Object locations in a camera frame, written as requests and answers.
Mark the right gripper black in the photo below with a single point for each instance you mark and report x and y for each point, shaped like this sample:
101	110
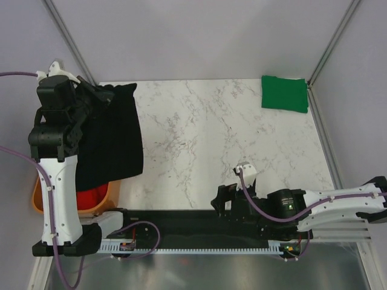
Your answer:
225	193

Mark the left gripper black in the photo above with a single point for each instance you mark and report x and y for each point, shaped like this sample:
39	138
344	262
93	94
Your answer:
99	96

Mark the black t shirt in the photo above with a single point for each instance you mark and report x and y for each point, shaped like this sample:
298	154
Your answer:
111	147

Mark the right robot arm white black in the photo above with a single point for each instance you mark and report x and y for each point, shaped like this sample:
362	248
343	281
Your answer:
288	214

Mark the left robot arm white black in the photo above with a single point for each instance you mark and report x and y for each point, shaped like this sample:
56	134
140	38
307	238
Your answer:
54	144

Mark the red t shirt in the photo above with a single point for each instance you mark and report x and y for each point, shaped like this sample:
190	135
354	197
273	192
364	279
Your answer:
89	199

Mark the orange plastic basket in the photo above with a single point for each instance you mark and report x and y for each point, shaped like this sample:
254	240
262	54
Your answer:
110	201

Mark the folded green t shirt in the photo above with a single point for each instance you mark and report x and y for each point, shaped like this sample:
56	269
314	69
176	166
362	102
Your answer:
284	94

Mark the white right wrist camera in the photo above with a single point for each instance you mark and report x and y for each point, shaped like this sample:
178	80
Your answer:
248	171

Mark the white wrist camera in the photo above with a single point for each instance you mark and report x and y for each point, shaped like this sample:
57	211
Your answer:
248	171
56	69

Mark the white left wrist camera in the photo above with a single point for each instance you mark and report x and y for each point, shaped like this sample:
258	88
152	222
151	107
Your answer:
56	69

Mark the white slotted cable duct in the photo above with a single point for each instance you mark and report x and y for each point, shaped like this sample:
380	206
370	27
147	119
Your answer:
111	247

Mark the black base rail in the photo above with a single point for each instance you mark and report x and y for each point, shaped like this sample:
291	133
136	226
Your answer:
191	229

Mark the left aluminium frame post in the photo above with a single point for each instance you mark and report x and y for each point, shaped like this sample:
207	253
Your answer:
68	39

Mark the aluminium frame post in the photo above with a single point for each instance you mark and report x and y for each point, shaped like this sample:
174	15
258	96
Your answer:
68	39
334	40

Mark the right aluminium frame post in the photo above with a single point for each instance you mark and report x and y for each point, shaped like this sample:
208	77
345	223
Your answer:
334	40

